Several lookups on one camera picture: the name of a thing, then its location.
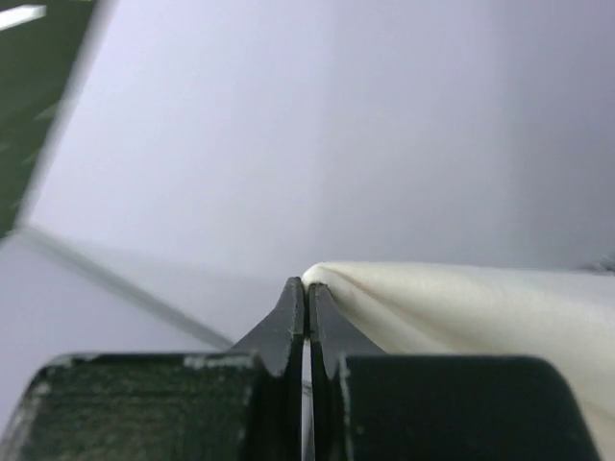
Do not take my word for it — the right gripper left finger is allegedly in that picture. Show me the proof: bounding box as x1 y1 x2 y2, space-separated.
231 278 305 460

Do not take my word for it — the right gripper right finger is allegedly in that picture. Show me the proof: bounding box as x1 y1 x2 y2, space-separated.
307 283 384 460

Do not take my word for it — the cream white t shirt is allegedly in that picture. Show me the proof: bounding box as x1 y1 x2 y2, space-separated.
302 261 614 460

